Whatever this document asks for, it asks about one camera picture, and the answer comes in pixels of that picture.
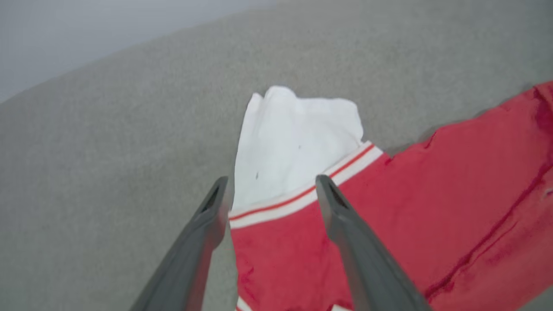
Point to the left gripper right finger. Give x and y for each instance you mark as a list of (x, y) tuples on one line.
[(367, 268)]

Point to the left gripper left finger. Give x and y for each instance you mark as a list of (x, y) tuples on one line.
[(190, 259)]

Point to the red and white shirt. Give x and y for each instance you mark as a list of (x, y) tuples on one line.
[(389, 224)]

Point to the grey fabric sofa surface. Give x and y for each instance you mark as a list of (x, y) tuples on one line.
[(108, 151)]

